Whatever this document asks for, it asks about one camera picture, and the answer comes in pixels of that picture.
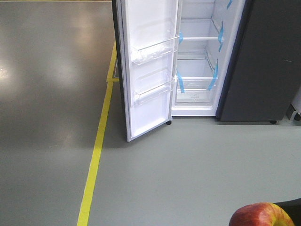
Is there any clear lower door bin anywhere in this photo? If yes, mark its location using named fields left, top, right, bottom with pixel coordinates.
left=134, top=81, right=172, bottom=105

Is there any clear door bin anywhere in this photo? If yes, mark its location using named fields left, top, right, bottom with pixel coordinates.
left=131, top=36, right=180, bottom=65
left=134, top=81, right=172, bottom=105

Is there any clear middle door bin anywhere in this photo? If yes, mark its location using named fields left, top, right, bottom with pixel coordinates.
left=131, top=36, right=180, bottom=65

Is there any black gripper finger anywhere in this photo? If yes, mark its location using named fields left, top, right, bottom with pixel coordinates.
left=275, top=198, right=301, bottom=226

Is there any white fridge door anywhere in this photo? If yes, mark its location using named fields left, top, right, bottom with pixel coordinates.
left=112, top=0, right=182, bottom=141

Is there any grey fridge body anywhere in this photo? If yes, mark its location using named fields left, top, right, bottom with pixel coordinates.
left=171, top=0, right=301, bottom=124

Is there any red yellow apple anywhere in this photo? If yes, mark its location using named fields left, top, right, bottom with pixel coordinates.
left=229, top=202, right=295, bottom=226

